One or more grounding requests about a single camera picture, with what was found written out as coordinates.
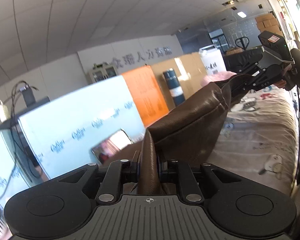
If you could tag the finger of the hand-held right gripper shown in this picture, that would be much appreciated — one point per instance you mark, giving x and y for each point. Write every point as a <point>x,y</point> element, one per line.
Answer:
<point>245,86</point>
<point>252,72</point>

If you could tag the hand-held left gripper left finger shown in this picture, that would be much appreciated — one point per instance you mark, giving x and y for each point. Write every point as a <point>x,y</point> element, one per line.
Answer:
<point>115,177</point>

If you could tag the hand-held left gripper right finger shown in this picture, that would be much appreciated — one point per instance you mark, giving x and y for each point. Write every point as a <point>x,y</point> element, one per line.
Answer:
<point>187,177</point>

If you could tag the brown leather garment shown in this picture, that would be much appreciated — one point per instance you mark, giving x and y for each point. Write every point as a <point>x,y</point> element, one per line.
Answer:
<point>190,120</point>

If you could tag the person's right hand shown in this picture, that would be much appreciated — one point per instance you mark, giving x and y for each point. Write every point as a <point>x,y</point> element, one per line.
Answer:
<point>283,83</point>

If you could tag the black sofa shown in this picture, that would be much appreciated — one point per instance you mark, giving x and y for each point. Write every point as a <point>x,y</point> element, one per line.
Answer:
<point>242,60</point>

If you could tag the flat open cardboard box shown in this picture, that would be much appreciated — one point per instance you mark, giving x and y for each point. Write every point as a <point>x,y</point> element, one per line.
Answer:
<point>233,51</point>

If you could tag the stack of cardboard boxes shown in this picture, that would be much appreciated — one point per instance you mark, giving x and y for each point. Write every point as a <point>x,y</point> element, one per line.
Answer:
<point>268,23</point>

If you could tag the pink knitted cloth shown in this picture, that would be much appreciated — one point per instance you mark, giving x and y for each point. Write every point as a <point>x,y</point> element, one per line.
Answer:
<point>215,77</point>

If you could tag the glossy colourful picture board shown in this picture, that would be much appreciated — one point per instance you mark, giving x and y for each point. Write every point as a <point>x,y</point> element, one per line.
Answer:
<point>112,145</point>

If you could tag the white printed bag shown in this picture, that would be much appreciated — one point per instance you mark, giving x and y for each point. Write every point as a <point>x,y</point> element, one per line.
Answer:
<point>213,61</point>

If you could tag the rectangular ceiling light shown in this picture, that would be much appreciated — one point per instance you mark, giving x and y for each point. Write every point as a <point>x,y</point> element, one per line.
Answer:
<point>241,14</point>

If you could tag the brown taped cardboard box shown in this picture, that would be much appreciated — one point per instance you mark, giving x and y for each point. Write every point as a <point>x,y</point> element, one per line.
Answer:
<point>187,72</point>

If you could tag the dark blue vacuum bottle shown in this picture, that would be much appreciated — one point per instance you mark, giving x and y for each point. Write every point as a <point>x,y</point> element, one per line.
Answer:
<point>174,85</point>

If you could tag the light blue printed cardboard box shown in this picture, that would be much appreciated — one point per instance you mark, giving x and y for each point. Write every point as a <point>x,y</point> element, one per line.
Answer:
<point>5,165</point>
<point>72,120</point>

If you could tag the orange printed cardboard box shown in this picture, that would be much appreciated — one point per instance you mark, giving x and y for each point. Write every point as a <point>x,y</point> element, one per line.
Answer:
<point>146,95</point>

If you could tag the glass door cabinet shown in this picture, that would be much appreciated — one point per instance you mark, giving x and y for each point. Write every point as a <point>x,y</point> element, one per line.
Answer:
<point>102,73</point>

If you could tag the black power adapter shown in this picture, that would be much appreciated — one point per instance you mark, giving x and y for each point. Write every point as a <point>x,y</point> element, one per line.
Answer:
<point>28,95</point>

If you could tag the white charger plug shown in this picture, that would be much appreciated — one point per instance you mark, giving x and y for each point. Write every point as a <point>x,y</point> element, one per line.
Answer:
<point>2,111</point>

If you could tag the window with yellow frame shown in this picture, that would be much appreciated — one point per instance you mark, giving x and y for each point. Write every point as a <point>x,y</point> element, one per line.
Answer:
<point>295,7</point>

